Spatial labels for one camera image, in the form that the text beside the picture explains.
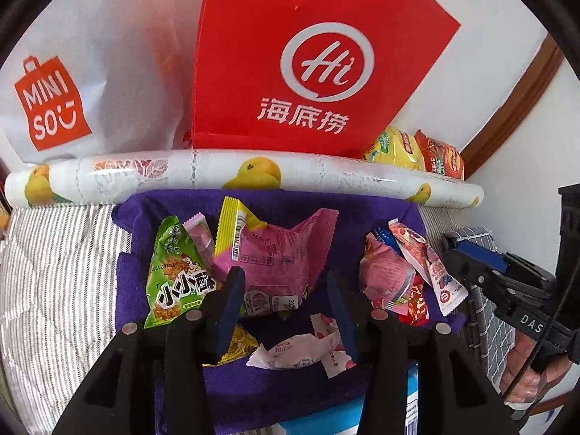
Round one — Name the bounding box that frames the purple towel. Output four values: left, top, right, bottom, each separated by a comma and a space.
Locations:
111, 189, 467, 431

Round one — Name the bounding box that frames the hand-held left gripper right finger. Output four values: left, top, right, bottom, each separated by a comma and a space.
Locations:
326, 269, 522, 435

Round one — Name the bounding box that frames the blue cardboard box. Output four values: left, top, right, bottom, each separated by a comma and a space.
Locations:
272, 365, 422, 435

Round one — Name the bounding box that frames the white pink candy packet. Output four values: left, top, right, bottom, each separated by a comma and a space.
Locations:
309, 312, 356, 380
246, 332, 320, 370

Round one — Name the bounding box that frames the black cable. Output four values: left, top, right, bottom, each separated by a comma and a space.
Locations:
501, 276, 563, 404

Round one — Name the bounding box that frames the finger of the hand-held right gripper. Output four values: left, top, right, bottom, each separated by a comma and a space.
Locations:
443, 246, 514, 302
455, 240, 552, 282

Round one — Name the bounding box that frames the lemon print roll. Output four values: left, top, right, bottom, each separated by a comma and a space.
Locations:
4, 153, 485, 211

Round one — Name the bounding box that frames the small pink candy packet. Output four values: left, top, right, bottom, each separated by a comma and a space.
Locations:
360, 233, 417, 309
182, 214, 217, 254

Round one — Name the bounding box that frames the large pink yellow snack bag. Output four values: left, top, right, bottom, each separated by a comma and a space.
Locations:
214, 196, 340, 322

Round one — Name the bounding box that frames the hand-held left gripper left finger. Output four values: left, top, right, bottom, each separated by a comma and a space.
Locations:
57, 266, 248, 435

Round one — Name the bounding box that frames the red paper bag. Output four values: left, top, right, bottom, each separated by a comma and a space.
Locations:
190, 0, 462, 157

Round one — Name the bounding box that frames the person's right hand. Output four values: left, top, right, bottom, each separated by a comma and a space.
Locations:
502, 333, 574, 411

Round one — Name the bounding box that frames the grey plaid folded cloth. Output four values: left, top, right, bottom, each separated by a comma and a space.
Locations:
442, 227, 517, 372

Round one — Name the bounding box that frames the brown wooden trim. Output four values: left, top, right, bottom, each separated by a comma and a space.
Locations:
462, 34, 563, 177

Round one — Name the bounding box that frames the striped quilt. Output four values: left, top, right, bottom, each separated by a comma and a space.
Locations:
0, 203, 454, 418

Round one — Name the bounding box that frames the blue snack packet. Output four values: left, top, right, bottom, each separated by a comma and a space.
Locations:
372, 224, 402, 254

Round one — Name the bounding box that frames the red snack packet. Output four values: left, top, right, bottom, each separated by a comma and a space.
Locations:
392, 278, 430, 326

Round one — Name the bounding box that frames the green snack bag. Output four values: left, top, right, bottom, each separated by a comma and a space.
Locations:
144, 216, 227, 330

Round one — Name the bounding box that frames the white plastic shopping bag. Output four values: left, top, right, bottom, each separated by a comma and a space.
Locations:
0, 0, 214, 164

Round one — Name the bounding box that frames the yellow snack packet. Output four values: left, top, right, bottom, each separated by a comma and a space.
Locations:
202, 324, 260, 367

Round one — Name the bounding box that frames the long pink white packet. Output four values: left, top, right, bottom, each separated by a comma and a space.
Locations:
387, 220, 468, 317

